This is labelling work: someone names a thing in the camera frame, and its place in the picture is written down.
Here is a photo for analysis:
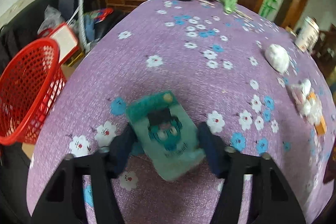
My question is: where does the teal cartoon tissue pack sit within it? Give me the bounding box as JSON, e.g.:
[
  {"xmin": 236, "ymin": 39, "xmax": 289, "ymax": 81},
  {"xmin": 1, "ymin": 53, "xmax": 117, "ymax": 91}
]
[{"xmin": 125, "ymin": 91, "xmax": 205, "ymax": 181}]

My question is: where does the red snack wrapper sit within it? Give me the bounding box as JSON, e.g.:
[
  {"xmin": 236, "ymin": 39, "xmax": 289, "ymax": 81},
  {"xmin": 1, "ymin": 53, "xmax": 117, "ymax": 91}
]
[{"xmin": 323, "ymin": 145, "xmax": 336, "ymax": 184}]

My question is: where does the white crumpled plastic bag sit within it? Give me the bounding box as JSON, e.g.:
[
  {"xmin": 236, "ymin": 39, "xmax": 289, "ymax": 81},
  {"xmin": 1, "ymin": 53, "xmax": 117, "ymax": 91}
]
[{"xmin": 289, "ymin": 79, "xmax": 322, "ymax": 126}]

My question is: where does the purple floral tablecloth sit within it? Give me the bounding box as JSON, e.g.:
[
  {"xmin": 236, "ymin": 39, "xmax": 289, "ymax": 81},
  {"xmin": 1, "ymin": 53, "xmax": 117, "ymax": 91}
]
[{"xmin": 27, "ymin": 0, "xmax": 335, "ymax": 223}]

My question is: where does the red plastic mesh basket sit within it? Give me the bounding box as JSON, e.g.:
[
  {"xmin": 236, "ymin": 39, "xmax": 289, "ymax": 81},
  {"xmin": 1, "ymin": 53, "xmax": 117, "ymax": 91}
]
[{"xmin": 1, "ymin": 38, "xmax": 66, "ymax": 145}]

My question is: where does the white red-rimmed board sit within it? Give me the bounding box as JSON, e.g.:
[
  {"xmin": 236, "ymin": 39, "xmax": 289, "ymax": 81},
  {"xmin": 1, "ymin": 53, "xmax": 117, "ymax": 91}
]
[{"xmin": 48, "ymin": 23, "xmax": 80, "ymax": 65}]

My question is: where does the white paper cup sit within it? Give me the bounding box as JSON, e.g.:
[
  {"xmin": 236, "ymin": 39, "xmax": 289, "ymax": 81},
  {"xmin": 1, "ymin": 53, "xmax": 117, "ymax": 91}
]
[{"xmin": 295, "ymin": 16, "xmax": 319, "ymax": 53}]

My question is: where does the black leather sofa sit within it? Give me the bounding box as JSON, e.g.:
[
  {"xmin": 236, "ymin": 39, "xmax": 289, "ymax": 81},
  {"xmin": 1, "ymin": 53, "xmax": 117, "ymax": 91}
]
[{"xmin": 0, "ymin": 0, "xmax": 58, "ymax": 72}]

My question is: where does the clear plastic bag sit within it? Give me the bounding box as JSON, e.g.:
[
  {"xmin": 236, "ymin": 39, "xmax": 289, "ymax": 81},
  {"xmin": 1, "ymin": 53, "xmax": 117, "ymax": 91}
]
[{"xmin": 37, "ymin": 5, "xmax": 65, "ymax": 35}]

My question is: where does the green crumpled cloth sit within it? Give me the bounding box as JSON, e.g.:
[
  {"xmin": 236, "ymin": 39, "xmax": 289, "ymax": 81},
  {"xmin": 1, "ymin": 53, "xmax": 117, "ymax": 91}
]
[{"xmin": 220, "ymin": 0, "xmax": 238, "ymax": 14}]

